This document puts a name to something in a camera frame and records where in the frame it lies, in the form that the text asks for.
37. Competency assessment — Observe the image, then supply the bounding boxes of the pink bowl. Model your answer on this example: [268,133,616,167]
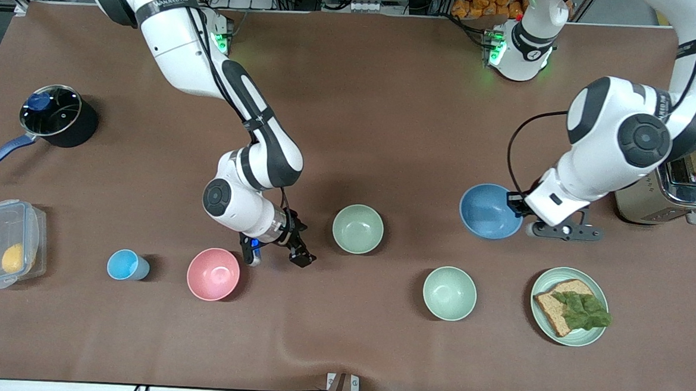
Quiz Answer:
[185,246,243,304]

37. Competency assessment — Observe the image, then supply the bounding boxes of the light green plate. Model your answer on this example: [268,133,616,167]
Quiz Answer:
[527,265,612,350]

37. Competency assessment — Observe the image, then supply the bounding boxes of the glass lid with blue knob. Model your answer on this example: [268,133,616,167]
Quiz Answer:
[19,83,84,139]

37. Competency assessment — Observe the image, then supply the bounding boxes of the yellow lemon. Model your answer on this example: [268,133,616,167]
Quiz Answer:
[1,242,26,275]

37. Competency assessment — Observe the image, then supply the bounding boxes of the brown table cloth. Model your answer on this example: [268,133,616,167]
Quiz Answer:
[0,0,696,391]

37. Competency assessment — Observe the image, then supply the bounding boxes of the orange snack bags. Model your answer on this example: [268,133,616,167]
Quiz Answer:
[452,0,527,22]

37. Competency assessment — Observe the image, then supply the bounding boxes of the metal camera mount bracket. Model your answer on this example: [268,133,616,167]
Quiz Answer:
[321,371,361,391]

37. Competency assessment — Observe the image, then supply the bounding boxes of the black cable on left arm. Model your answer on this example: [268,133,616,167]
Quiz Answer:
[504,108,569,200]

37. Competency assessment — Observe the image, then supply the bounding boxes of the green lettuce leaf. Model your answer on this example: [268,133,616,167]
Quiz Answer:
[549,289,615,333]

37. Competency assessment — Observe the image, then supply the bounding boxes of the light blue cup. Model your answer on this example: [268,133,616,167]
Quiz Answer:
[106,249,152,283]

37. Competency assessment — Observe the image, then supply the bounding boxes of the silver toaster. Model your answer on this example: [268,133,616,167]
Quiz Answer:
[612,131,696,228]

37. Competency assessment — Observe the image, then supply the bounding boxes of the blue bowl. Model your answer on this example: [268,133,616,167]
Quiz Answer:
[457,182,526,242]

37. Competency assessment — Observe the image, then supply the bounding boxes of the brown bread slice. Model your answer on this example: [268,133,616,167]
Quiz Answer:
[532,277,601,340]

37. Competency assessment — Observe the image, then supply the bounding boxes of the light green bowl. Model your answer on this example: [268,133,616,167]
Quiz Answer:
[331,202,386,257]
[421,264,479,323]

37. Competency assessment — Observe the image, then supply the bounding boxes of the black pot with blue handle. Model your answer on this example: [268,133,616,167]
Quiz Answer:
[0,82,101,184]

